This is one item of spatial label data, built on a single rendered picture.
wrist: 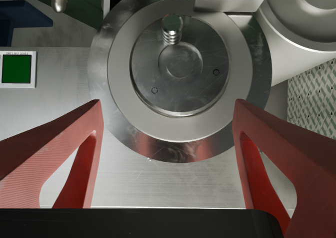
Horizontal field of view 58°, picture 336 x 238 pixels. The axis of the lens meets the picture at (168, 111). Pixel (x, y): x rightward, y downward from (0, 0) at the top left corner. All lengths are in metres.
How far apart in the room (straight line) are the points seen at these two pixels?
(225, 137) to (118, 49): 0.11
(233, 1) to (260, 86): 0.07
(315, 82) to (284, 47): 0.16
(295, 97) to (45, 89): 0.44
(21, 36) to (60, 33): 0.53
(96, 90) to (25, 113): 0.40
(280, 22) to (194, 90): 0.10
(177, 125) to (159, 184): 0.35
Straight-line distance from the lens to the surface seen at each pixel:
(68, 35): 3.71
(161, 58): 0.23
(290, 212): 0.63
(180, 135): 0.24
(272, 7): 0.28
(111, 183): 0.59
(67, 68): 0.62
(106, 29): 0.26
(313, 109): 0.43
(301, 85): 0.47
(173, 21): 0.20
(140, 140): 0.24
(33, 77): 0.63
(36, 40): 3.37
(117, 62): 0.24
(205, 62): 0.23
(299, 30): 0.28
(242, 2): 0.24
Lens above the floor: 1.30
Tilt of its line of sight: 4 degrees down
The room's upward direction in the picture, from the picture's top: 179 degrees counter-clockwise
